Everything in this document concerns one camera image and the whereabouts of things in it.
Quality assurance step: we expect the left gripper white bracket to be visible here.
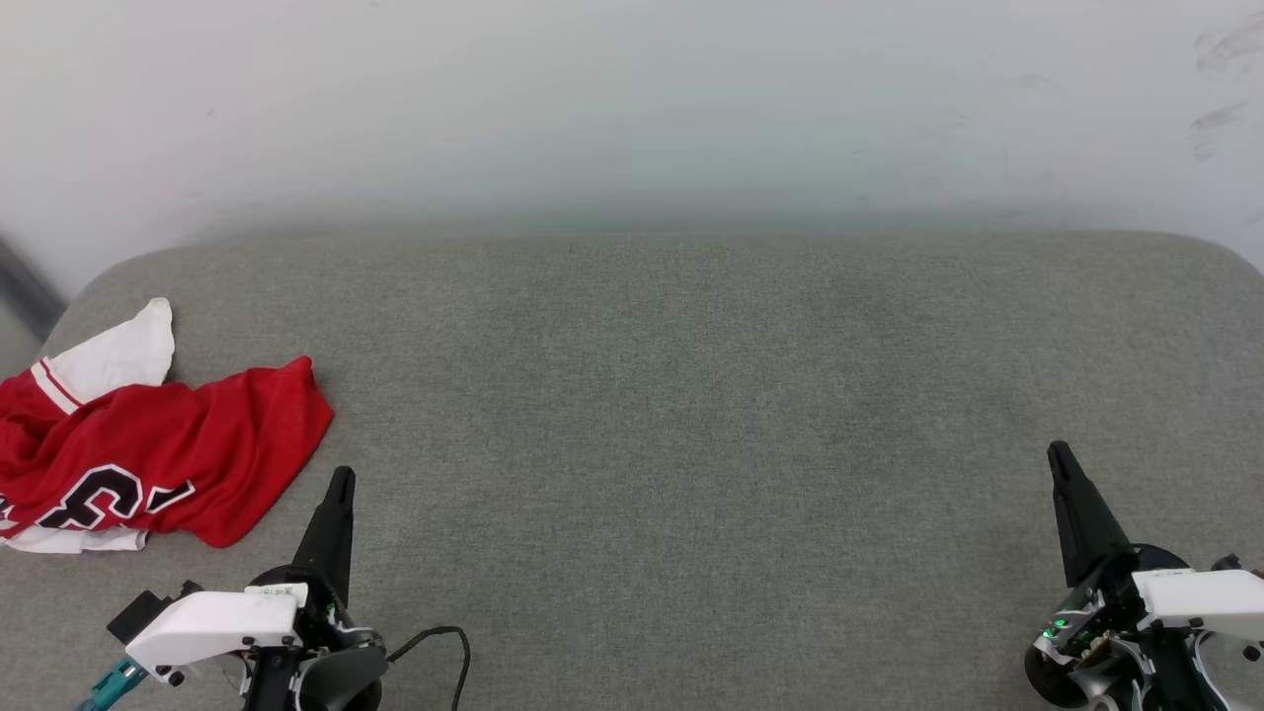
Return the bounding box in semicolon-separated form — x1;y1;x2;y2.
123;466;386;711

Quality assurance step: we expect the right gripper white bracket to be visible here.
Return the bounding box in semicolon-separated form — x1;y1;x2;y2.
1035;440;1264;711

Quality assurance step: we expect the red and white jersey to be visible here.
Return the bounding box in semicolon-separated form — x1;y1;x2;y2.
0;298;335;554

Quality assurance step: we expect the grey fabric sofa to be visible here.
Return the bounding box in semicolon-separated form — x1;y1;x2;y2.
0;230;1264;711

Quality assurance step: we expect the grey metal floor strip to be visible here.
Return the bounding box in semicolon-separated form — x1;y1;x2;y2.
0;237;66;343

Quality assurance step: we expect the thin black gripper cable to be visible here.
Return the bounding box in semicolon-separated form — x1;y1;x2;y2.
385;625;472;711

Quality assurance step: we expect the left camera cable teal plug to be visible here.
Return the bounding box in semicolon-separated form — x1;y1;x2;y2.
77;656;151;711

